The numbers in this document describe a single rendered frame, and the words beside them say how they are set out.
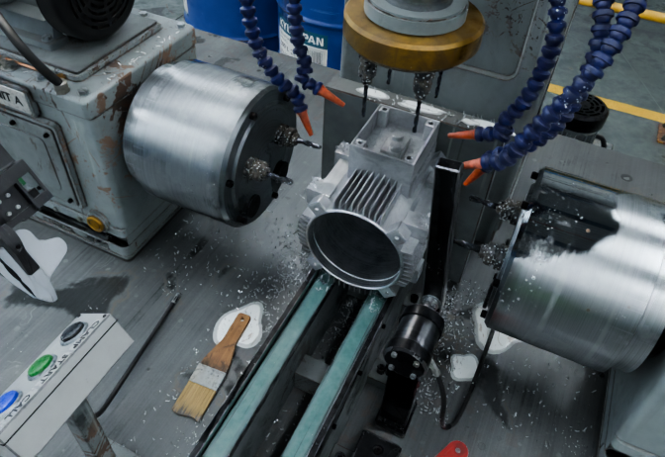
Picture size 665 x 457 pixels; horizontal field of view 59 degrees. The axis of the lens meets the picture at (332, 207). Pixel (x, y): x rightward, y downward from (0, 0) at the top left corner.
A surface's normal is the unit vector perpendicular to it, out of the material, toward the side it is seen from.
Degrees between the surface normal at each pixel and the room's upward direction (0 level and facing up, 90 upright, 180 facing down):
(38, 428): 57
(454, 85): 90
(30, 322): 0
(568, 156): 0
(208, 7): 90
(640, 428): 90
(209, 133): 43
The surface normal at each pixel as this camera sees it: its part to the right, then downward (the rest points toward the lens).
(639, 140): 0.04, -0.72
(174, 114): -0.22, -0.22
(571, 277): -0.30, 0.02
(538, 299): -0.39, 0.32
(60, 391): 0.78, -0.11
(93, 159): -0.43, 0.61
